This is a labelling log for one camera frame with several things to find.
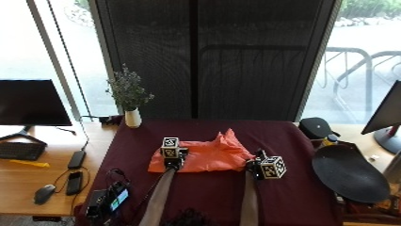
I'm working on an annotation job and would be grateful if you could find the orange cloth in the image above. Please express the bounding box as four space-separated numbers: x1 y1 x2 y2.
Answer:
146 127 255 174

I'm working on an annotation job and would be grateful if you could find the metal bicycle rack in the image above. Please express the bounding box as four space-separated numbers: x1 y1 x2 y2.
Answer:
315 46 401 123

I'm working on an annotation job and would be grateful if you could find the black computer monitor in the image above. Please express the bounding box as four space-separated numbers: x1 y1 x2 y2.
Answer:
0 78 73 146

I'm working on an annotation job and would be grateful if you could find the dark monitor with grey stand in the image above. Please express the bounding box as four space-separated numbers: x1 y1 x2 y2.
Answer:
359 79 401 154

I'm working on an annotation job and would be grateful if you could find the left glove marker cube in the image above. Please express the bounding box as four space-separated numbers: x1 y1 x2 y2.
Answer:
159 137 181 159

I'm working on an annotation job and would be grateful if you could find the black round case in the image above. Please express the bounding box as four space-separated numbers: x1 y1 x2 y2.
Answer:
298 117 342 140

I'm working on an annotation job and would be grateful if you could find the grey computer mouse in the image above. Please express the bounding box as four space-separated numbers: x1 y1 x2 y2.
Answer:
32 184 57 205

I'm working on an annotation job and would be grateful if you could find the person's right hand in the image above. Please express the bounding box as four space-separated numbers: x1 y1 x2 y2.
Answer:
243 148 269 181

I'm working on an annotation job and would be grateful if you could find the black keyboard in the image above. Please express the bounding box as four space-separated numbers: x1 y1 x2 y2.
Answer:
0 141 48 162

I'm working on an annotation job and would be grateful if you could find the person's left hand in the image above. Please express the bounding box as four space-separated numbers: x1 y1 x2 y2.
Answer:
162 146 190 170

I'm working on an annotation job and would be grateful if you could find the black cable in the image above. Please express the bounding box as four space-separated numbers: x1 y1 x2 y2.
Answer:
53 121 110 218

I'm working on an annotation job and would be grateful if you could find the glove marker cube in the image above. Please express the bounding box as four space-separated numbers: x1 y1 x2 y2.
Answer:
159 137 181 159
259 155 287 180

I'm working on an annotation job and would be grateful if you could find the dark red tablecloth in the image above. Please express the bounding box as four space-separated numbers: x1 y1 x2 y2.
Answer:
73 119 345 226

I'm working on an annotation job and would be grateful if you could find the white vase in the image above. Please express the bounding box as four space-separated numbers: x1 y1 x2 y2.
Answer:
124 106 142 129

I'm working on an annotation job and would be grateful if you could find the camera device with lit screen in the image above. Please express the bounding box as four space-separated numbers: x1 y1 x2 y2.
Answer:
85 181 132 222

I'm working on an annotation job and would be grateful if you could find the dark mesh window blind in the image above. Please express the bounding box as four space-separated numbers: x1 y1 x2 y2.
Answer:
89 0 343 122

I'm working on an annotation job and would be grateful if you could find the right glove marker cube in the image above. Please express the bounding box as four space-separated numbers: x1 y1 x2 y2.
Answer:
259 155 287 180

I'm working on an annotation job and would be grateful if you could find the black smartphone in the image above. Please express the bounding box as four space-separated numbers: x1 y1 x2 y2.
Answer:
65 170 84 197

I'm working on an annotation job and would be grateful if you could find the black power adapter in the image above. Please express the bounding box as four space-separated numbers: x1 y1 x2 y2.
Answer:
66 150 88 170

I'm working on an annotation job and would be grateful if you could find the yellow paper strip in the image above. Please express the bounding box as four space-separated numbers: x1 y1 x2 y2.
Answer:
9 159 52 169

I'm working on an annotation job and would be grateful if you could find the green flower bunch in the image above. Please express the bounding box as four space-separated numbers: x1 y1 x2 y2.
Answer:
104 63 155 111

